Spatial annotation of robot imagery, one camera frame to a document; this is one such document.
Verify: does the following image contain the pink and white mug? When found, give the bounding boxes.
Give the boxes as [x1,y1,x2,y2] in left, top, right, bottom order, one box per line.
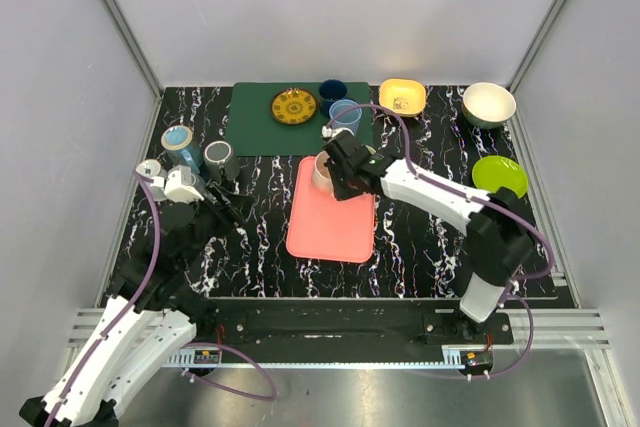
[311,152,334,195]

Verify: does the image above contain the dark grey mug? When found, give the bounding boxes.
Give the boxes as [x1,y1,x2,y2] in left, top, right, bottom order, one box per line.
[203,140,240,183]

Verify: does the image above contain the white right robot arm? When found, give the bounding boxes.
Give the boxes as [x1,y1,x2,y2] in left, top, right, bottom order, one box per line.
[321,127,534,344]

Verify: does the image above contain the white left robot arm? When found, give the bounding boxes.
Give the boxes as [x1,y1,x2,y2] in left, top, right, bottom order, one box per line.
[19,186,252,426]

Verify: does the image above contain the light blue glazed mug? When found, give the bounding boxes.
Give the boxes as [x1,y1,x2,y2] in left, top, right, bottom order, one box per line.
[161,125,203,174]

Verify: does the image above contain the white grey mug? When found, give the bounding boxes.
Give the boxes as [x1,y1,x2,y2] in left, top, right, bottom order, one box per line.
[136,159,167,202]

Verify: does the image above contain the light blue plastic cup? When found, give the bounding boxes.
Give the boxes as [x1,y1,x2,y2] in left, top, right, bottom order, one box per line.
[329,99,362,135]

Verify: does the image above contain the pink plastic tray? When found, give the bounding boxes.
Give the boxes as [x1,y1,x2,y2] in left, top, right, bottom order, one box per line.
[286,156,375,263]

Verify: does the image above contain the dark green mat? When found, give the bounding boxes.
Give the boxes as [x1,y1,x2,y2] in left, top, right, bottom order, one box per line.
[223,81,375,157]

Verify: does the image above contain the dark blue cup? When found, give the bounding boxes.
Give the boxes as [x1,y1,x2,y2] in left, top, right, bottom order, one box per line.
[318,79,348,117]

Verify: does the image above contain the yellow patterned plate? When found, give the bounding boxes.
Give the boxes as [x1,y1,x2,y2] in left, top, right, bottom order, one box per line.
[270,88,318,125]

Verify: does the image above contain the yellow square bowl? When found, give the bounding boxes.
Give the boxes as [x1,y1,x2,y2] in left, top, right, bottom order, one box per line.
[378,79,427,117]

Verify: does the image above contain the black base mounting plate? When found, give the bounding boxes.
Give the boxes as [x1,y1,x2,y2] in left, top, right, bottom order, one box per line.
[196,299,514,368]

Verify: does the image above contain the lime green plate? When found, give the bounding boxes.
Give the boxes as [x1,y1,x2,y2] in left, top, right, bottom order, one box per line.
[471,155,529,198]

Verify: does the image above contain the white round bowl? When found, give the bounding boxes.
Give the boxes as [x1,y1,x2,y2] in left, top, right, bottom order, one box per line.
[462,82,517,129]

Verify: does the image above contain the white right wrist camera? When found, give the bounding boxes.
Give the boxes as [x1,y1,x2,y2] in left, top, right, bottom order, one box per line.
[321,125,351,142]

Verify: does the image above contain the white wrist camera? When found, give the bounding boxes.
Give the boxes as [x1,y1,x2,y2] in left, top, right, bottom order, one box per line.
[321,125,351,142]
[150,165,204,204]

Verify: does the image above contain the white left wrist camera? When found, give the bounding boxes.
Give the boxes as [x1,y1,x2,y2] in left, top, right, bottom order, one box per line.
[150,165,204,204]

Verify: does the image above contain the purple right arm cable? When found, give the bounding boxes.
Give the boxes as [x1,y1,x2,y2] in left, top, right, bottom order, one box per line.
[327,104,556,381]

